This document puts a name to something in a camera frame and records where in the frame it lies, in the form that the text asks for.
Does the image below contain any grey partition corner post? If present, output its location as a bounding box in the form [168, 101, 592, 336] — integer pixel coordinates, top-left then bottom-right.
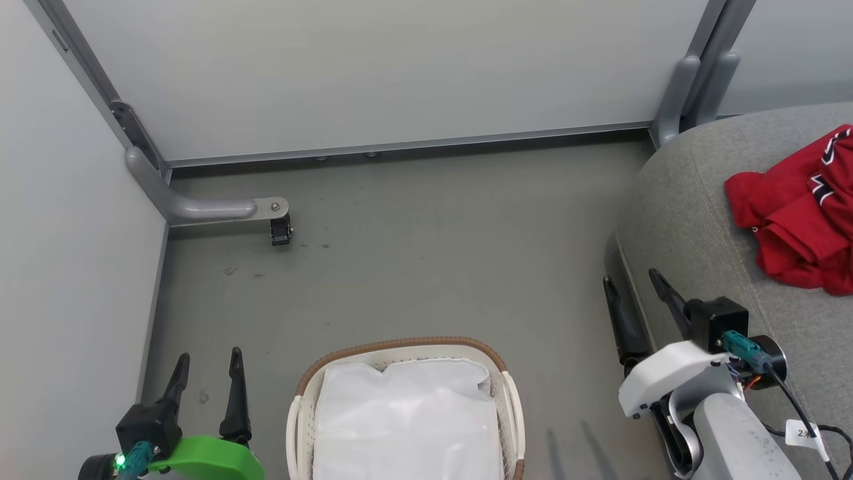
[23, 0, 173, 184]

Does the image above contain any teal cable connector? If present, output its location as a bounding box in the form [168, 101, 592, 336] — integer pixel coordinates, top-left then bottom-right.
[718, 329, 775, 374]
[115, 440, 159, 480]

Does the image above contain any white paper cable tag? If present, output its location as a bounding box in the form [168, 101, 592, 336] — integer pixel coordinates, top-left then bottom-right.
[784, 419, 830, 462]

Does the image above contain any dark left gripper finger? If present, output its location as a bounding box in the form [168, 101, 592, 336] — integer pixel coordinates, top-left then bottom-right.
[160, 353, 191, 405]
[219, 346, 253, 447]

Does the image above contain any grey fabric sofa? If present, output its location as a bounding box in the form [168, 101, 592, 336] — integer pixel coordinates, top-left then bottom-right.
[602, 101, 853, 480]

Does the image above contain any red sports shirt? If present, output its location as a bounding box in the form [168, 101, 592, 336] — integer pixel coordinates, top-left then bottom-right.
[724, 123, 853, 297]

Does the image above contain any grey metal partition foot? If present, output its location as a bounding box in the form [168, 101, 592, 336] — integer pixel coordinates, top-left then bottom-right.
[125, 146, 291, 228]

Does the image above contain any grey partition bottom rail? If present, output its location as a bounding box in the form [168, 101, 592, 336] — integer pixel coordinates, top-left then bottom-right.
[165, 121, 655, 169]

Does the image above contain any teal left cable connector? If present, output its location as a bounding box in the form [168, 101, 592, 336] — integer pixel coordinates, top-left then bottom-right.
[115, 440, 159, 480]

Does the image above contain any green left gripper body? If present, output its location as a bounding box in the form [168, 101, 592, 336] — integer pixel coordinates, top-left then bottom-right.
[149, 435, 266, 480]

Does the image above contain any white laundry basket brown rim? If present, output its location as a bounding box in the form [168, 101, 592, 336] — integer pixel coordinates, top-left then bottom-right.
[286, 336, 527, 480]

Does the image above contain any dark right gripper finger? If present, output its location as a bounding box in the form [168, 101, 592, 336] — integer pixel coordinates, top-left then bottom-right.
[648, 268, 694, 341]
[602, 276, 654, 367]

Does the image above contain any teal right cable connector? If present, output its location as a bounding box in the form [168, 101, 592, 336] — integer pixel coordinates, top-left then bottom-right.
[718, 329, 775, 374]

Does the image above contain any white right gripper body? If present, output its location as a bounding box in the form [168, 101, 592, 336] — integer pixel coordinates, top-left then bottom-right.
[618, 341, 731, 420]

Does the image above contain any grey upright partition foot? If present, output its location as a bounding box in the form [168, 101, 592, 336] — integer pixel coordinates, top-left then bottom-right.
[693, 51, 742, 129]
[652, 55, 702, 149]

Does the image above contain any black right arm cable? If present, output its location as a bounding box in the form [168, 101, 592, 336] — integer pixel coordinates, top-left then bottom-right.
[765, 365, 853, 480]

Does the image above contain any white cloth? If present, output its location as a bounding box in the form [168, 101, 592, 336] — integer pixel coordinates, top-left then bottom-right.
[312, 358, 505, 480]

